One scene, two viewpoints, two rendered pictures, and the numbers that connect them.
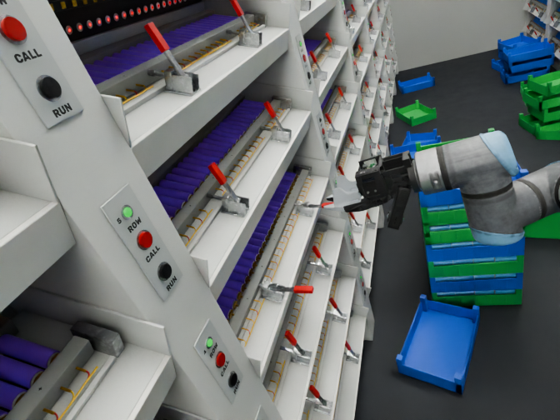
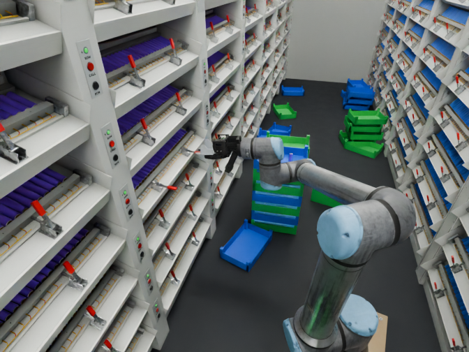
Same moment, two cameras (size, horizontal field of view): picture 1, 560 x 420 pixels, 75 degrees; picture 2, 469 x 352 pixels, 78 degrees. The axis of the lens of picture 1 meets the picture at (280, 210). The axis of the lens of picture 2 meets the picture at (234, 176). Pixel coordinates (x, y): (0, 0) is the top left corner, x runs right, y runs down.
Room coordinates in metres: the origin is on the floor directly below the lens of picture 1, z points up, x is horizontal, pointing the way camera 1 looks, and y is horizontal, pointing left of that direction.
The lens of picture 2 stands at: (-0.41, -0.04, 1.42)
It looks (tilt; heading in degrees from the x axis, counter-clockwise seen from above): 35 degrees down; 348
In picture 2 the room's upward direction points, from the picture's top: straight up
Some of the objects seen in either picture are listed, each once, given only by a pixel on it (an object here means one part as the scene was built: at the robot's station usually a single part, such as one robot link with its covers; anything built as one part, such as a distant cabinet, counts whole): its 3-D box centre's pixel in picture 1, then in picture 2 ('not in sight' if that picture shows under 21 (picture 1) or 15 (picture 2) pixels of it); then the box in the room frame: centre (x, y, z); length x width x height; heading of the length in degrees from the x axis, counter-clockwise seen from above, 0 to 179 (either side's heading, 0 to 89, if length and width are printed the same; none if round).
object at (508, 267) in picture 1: (468, 248); (276, 198); (0.98, -0.61, 0.20); 0.30 x 0.20 x 0.08; 66
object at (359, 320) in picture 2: not in sight; (351, 322); (0.08, -0.60, 0.32); 0.17 x 0.15 x 0.18; 93
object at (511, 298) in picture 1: (470, 279); (274, 216); (0.98, -0.61, 0.04); 0.30 x 0.20 x 0.08; 66
